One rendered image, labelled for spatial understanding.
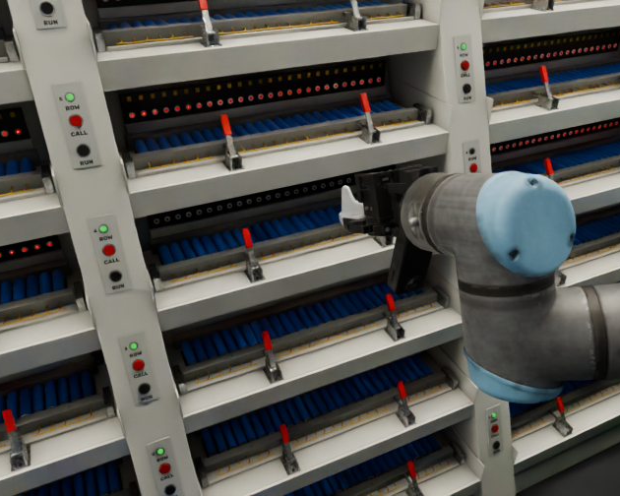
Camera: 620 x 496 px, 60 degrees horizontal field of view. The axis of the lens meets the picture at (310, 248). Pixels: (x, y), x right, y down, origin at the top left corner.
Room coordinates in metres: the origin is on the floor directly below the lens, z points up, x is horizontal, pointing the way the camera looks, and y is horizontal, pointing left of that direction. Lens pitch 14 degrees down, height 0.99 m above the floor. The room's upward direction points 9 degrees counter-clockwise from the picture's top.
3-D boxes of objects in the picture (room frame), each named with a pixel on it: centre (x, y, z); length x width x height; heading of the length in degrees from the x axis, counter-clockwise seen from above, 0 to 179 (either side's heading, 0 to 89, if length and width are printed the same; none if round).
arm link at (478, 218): (0.50, -0.18, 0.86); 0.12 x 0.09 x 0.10; 20
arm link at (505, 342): (0.49, -0.20, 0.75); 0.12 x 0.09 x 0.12; 74
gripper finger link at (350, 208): (0.75, -0.06, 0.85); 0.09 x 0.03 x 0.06; 27
